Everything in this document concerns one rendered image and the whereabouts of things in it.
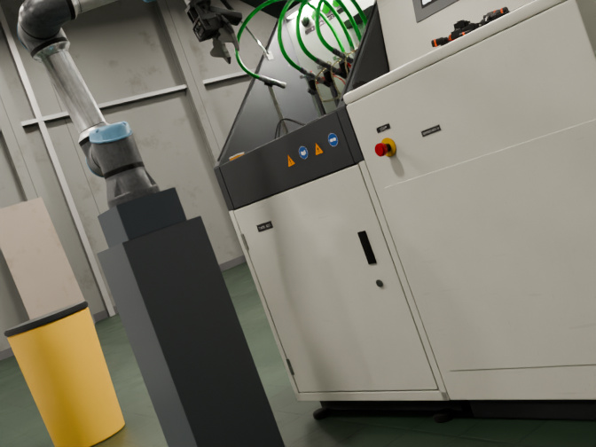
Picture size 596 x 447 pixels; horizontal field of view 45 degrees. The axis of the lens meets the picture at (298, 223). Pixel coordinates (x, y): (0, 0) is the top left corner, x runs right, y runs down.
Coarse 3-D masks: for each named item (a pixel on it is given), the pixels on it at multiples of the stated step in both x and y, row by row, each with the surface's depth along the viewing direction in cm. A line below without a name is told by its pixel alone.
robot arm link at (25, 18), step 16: (32, 0) 196; (48, 0) 195; (64, 0) 196; (80, 0) 199; (96, 0) 202; (112, 0) 205; (32, 16) 196; (48, 16) 196; (64, 16) 198; (32, 32) 200; (48, 32) 200
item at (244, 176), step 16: (336, 112) 201; (304, 128) 212; (320, 128) 207; (336, 128) 203; (272, 144) 225; (288, 144) 219; (304, 144) 214; (240, 160) 239; (256, 160) 233; (272, 160) 227; (304, 160) 216; (320, 160) 211; (336, 160) 206; (352, 160) 202; (224, 176) 248; (240, 176) 241; (256, 176) 235; (272, 176) 229; (288, 176) 224; (304, 176) 218; (320, 176) 216; (240, 192) 244; (256, 192) 237; (272, 192) 231
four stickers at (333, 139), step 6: (330, 138) 206; (336, 138) 204; (312, 144) 211; (318, 144) 210; (330, 144) 206; (336, 144) 204; (300, 150) 216; (306, 150) 214; (318, 150) 210; (288, 156) 221; (300, 156) 217; (306, 156) 215; (288, 162) 222; (294, 162) 219
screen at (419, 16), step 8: (416, 0) 203; (424, 0) 200; (432, 0) 198; (440, 0) 196; (448, 0) 194; (456, 0) 192; (416, 8) 203; (424, 8) 200; (432, 8) 198; (440, 8) 196; (416, 16) 203; (424, 16) 201
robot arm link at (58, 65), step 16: (32, 48) 206; (48, 48) 205; (64, 48) 209; (48, 64) 207; (64, 64) 208; (64, 80) 207; (80, 80) 210; (64, 96) 208; (80, 96) 208; (80, 112) 208; (96, 112) 210; (80, 128) 210; (96, 128) 209; (80, 144) 210
